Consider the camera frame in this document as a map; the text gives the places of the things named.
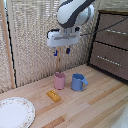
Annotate yellow block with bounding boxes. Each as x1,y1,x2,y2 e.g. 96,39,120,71
46,89,62,102

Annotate brown drawer with short handle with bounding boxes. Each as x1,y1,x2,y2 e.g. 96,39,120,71
94,13,128,51

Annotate white patterned plate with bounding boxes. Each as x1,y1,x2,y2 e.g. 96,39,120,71
0,96,36,128

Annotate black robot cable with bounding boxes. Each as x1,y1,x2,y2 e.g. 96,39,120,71
79,16,128,37

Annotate bamboo blind screen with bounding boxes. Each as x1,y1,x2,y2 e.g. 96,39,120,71
0,0,128,94

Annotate dark brown drawer cabinet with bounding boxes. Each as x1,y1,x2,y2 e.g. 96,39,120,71
87,9,128,83

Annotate brown drawer with long handle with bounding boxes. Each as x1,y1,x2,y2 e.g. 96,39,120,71
88,41,128,81

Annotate pink cup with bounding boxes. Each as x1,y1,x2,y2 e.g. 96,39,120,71
53,72,67,91

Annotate thick wooden post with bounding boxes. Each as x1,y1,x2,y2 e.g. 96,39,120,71
0,0,17,90

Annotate blue cup with handle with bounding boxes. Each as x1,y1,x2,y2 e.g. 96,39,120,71
70,73,89,92

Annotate thin wooden post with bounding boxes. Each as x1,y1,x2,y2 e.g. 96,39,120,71
55,44,65,74

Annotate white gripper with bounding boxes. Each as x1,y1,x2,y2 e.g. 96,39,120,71
46,28,81,58

